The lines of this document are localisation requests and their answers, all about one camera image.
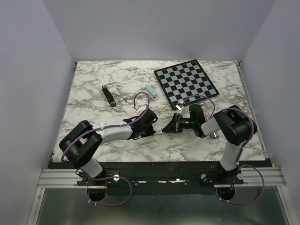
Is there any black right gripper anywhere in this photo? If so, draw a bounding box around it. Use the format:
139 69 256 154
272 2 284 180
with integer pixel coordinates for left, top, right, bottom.
162 112 195 133

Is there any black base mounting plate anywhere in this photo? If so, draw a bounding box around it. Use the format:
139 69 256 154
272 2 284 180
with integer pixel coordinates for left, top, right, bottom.
48 161 275 196

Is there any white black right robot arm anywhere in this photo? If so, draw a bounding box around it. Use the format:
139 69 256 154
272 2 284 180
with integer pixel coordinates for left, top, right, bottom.
162 105 257 184

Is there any cream staple box sleeve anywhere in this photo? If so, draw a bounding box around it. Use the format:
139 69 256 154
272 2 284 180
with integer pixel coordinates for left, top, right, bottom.
155 129 164 135

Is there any black grey chessboard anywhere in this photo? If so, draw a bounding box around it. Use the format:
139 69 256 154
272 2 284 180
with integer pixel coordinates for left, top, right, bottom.
154 59 219 110

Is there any light blue mini stapler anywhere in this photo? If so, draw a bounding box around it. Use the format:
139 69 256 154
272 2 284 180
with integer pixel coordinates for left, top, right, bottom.
145 84 158 100

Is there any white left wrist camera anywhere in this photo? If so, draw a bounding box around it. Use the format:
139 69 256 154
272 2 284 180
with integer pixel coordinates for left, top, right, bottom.
135 105 146 116

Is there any black stapler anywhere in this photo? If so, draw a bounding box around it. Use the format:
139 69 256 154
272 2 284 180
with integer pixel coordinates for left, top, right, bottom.
102 85 116 107

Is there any glitter filled clear tube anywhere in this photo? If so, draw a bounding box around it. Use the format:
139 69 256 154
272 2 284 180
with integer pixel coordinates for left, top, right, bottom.
199 101 219 139

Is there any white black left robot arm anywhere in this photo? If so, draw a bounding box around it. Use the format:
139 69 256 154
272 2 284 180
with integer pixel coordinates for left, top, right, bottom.
59 109 158 185

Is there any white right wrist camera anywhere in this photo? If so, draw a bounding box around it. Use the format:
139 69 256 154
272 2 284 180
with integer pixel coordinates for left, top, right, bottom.
176 100 185 112

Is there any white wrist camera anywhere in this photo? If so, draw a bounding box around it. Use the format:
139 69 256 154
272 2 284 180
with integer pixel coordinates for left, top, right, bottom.
135 105 146 116
176 100 185 112

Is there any aluminium frame rail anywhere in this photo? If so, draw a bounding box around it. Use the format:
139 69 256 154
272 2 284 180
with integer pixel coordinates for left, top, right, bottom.
37 167 286 189

